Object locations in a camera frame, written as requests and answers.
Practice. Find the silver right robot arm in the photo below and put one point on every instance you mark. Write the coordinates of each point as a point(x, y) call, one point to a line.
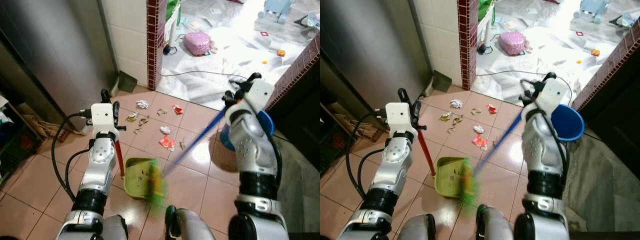
point(542, 147)
point(250, 145)

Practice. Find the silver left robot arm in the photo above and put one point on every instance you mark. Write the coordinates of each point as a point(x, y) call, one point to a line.
point(102, 152)
point(395, 155)

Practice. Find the white floor sheet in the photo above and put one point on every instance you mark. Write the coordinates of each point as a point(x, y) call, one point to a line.
point(235, 45)
point(550, 45)

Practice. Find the yellow crumpled wrapper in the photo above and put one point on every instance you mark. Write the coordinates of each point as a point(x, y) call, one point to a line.
point(446, 116)
point(132, 117)

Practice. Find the crumpled white paper ball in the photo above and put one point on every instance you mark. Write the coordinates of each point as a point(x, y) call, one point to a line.
point(142, 104)
point(456, 103)

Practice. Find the red snack wrapper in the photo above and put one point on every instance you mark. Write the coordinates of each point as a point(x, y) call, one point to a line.
point(177, 108)
point(491, 108)

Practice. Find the blue plastic basin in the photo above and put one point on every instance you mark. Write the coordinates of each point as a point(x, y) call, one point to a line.
point(266, 124)
point(570, 122)

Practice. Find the red brick tile ledge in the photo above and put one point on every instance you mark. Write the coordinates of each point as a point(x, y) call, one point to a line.
point(615, 60)
point(300, 62)

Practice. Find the small white crumpled paper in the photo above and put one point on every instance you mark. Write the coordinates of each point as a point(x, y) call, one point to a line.
point(479, 129)
point(165, 129)

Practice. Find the pink bag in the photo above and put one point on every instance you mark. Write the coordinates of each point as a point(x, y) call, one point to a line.
point(197, 43)
point(512, 42)

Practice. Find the red and white wrapper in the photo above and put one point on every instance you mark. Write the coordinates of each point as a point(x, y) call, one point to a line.
point(167, 142)
point(480, 141)

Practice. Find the brown cardboard pieces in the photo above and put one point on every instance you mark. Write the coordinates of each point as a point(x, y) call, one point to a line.
point(45, 127)
point(357, 127)

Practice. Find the stainless steel door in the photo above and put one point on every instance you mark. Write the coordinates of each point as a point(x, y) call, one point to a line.
point(370, 50)
point(50, 50)

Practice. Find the red brick tile column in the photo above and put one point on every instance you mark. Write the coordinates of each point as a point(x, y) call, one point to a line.
point(467, 45)
point(156, 45)

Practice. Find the light blue toy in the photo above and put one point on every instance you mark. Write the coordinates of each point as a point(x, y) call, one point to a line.
point(277, 7)
point(595, 7)

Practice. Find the white pole with black base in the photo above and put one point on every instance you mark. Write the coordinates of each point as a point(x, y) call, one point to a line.
point(172, 32)
point(487, 32)

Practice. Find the bluish clutter pile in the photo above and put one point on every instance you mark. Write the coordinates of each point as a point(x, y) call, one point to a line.
point(311, 20)
point(629, 19)

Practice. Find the black plastic crate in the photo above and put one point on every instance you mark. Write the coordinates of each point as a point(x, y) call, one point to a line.
point(12, 147)
point(330, 150)

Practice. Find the green plastic item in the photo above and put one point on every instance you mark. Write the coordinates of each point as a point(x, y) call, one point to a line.
point(172, 7)
point(484, 7)

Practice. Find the silver left robot leg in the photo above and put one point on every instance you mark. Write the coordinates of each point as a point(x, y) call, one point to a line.
point(417, 227)
point(115, 229)

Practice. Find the silver robot leg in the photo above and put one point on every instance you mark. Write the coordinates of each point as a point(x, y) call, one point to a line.
point(115, 229)
point(495, 225)
point(417, 227)
point(192, 225)

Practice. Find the silver right robot leg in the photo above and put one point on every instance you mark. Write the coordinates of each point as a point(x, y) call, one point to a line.
point(495, 225)
point(192, 225)

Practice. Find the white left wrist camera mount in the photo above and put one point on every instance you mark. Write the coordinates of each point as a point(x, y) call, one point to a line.
point(102, 117)
point(398, 116)

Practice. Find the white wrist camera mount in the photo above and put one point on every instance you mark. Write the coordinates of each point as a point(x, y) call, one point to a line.
point(552, 92)
point(398, 116)
point(260, 95)
point(102, 117)

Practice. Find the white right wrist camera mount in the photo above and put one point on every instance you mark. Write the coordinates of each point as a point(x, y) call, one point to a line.
point(552, 92)
point(260, 95)

